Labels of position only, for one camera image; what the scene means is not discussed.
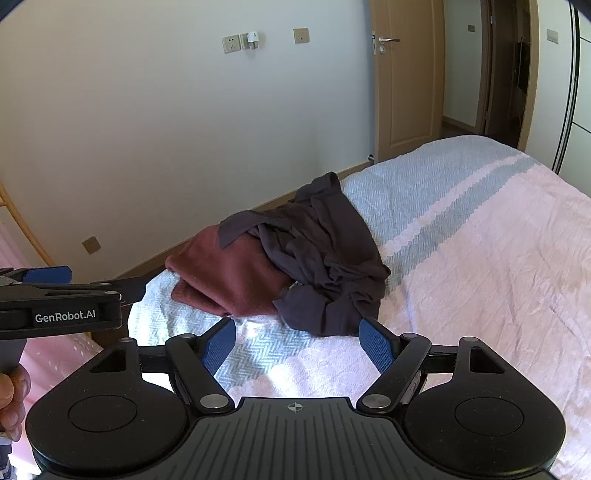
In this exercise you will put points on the wooden rack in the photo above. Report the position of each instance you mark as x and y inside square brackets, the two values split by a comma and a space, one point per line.
[25, 226]

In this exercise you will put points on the pink cloth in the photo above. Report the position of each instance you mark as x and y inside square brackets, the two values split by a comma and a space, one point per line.
[60, 357]

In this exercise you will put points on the white wardrobe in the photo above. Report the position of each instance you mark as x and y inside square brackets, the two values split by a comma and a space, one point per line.
[575, 92]

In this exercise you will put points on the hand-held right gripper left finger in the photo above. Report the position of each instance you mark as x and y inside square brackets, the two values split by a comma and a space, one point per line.
[217, 346]

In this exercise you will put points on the dark purple long-sleeve shirt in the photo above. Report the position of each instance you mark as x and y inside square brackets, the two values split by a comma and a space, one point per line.
[318, 249]

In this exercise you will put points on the bed with pink-grey blanket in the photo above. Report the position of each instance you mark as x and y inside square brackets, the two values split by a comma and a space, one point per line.
[485, 258]

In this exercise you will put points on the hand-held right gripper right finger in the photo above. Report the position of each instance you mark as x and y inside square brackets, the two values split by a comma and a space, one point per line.
[376, 346]

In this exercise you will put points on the maroon garment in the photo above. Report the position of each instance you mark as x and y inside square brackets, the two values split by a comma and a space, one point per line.
[221, 272]

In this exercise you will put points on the white plug adapter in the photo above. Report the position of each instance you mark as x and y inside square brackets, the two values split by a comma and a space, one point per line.
[250, 40]

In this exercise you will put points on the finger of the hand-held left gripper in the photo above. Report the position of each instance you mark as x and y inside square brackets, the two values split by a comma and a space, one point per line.
[46, 274]
[131, 288]

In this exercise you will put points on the person's left hand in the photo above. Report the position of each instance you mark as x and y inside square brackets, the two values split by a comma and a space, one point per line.
[14, 397]

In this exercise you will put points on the wooden door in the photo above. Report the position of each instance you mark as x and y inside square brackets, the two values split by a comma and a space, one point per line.
[406, 92]

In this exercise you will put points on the beige low wall socket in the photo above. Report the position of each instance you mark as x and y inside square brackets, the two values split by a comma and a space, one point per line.
[91, 245]

